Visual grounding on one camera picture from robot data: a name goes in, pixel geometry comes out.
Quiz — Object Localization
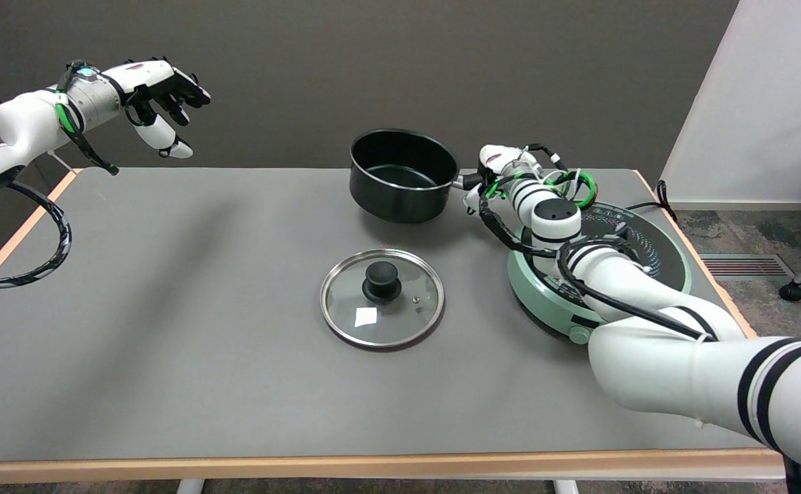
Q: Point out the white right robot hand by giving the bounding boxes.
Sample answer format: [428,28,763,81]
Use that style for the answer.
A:
[463,143,535,215]

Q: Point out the glass lid with black knob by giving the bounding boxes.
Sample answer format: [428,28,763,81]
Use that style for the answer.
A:
[319,248,445,351]

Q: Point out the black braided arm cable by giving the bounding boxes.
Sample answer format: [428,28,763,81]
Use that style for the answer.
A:
[477,196,720,344]

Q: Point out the bright green cable loop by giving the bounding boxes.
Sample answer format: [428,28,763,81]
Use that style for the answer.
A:
[486,168,600,210]

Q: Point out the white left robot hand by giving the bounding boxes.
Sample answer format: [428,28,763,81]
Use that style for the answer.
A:
[122,56,212,160]

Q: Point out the floor vent grille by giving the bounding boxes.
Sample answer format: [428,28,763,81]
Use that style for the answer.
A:
[699,254,796,279]

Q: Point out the black cooker power cord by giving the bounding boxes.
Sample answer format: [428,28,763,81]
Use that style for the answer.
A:
[623,180,679,224]

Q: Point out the thick black braided cable loop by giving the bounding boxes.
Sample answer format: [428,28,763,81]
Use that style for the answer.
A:
[0,180,73,290]

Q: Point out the green induction cooker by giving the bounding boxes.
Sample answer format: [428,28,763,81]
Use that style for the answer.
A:
[507,201,693,345]

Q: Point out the thin green black cable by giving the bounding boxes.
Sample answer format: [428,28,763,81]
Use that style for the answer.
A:
[56,60,119,176]

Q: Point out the black pot with handle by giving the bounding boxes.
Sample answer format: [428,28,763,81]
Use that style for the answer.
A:
[349,128,483,224]

